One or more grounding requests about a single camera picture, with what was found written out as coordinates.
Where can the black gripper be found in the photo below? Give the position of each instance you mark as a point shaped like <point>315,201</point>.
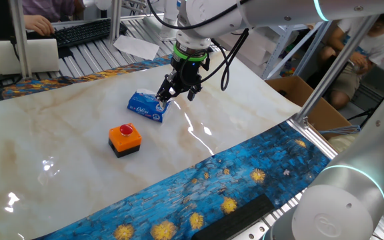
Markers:
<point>187,71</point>

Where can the white paper napkin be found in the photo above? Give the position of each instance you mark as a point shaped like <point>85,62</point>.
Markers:
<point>145,91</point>

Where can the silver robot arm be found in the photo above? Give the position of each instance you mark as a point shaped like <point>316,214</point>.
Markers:
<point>345,206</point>

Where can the typing person's hand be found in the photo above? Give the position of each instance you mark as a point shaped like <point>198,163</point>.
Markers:
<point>38,25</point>

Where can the blue tissue pack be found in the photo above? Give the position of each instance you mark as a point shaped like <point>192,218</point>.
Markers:
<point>145,107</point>

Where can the white paper sheet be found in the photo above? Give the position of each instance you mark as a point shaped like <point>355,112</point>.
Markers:
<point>135,46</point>

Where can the orange emergency button box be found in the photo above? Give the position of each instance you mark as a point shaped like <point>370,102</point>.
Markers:
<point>125,143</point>

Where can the white foam box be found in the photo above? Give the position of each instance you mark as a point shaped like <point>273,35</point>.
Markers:
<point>245,50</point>
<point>265,38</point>

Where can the starry night print cloth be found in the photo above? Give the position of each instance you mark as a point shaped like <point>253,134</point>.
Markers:
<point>245,173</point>

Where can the grey metal shelf rack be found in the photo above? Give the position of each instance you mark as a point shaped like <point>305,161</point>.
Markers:
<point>280,46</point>

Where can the colourful toy pile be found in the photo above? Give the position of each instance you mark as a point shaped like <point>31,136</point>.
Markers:
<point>287,71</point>

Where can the black computer keyboard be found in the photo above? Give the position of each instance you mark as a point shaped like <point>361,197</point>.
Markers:
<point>85,31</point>

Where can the brown cardboard box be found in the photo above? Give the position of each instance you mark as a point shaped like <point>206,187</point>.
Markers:
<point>298,90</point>

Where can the glossy marble pattern sheet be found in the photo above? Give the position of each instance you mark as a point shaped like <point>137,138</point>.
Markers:
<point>62,166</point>

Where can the white flat box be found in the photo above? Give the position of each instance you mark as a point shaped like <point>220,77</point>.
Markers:
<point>42,55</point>

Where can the black foam block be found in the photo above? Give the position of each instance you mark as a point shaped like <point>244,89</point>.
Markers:
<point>235,220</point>

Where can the person in purple shirt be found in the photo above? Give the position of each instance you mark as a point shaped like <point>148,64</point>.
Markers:
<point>45,6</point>

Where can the beige cloth bag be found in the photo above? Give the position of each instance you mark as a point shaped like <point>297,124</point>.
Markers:
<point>342,143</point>

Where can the aluminium frame post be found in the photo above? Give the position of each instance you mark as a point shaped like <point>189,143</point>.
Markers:
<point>20,40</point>
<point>115,20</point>

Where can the aluminium frame strut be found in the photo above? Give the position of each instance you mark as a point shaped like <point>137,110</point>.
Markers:
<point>332,70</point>

